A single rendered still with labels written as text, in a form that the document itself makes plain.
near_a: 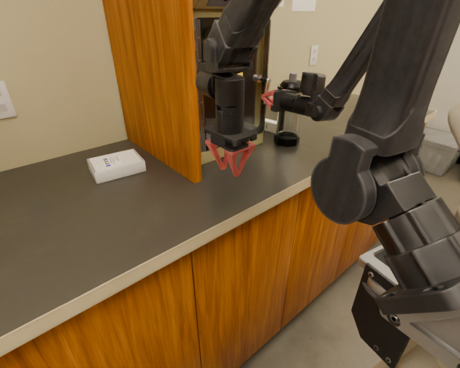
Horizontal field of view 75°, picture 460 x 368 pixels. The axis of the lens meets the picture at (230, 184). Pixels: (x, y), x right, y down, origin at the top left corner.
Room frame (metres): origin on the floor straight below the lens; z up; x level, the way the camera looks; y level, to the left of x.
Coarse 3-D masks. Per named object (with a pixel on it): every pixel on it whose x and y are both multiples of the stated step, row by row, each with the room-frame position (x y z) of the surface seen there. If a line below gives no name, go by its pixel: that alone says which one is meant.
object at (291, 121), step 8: (288, 88) 1.09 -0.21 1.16; (296, 88) 1.09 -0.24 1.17; (280, 112) 1.11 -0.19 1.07; (288, 112) 1.09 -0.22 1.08; (280, 120) 1.11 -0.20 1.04; (288, 120) 1.09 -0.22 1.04; (296, 120) 1.10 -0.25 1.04; (280, 128) 1.11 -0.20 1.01; (288, 128) 1.09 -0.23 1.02; (296, 128) 1.10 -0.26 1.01; (280, 136) 1.11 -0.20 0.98; (288, 136) 1.09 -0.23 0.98; (296, 136) 1.11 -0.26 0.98
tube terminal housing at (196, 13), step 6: (198, 12) 0.94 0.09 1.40; (204, 12) 0.96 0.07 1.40; (210, 12) 0.97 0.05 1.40; (216, 12) 0.98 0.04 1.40; (258, 138) 1.12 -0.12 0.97; (222, 150) 0.99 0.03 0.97; (204, 156) 0.94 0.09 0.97; (210, 156) 0.96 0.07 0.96; (222, 156) 0.99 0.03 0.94; (204, 162) 0.94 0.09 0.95
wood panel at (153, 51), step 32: (128, 0) 1.02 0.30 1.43; (160, 0) 0.88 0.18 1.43; (192, 0) 0.82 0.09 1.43; (128, 32) 1.05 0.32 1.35; (160, 32) 0.89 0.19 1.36; (192, 32) 0.82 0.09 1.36; (128, 64) 1.08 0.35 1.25; (160, 64) 0.91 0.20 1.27; (192, 64) 0.81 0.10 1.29; (128, 96) 1.11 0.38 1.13; (160, 96) 0.92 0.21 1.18; (192, 96) 0.81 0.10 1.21; (128, 128) 1.15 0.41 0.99; (160, 128) 0.94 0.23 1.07; (192, 128) 0.81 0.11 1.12; (160, 160) 0.97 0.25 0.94; (192, 160) 0.81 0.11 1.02
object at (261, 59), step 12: (204, 24) 0.94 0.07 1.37; (204, 36) 0.94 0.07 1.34; (264, 36) 1.10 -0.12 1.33; (264, 48) 1.10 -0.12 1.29; (264, 60) 1.10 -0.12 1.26; (240, 72) 1.03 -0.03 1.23; (252, 72) 1.07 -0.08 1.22; (264, 72) 1.11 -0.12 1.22; (252, 84) 1.07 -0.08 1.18; (204, 96) 0.93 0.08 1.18; (252, 96) 1.07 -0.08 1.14; (204, 108) 0.93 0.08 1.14; (252, 108) 1.07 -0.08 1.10; (264, 108) 1.11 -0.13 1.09; (204, 120) 0.93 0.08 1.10; (252, 120) 1.07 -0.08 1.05; (264, 120) 1.12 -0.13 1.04
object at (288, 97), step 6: (276, 96) 0.95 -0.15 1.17; (282, 96) 0.97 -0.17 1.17; (288, 96) 0.95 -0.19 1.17; (294, 96) 0.94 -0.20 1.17; (276, 102) 0.95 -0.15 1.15; (282, 102) 0.96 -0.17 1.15; (288, 102) 0.94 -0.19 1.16; (276, 108) 0.95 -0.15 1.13; (282, 108) 0.96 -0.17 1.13; (288, 108) 0.94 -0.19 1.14
